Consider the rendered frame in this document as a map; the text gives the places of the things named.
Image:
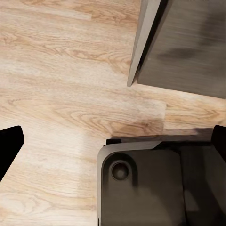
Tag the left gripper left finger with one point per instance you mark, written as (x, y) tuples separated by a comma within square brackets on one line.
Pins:
[(11, 141)]

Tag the dishwasher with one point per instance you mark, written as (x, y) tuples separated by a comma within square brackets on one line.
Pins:
[(186, 48)]

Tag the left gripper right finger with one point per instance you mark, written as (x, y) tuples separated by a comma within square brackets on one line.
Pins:
[(218, 139)]

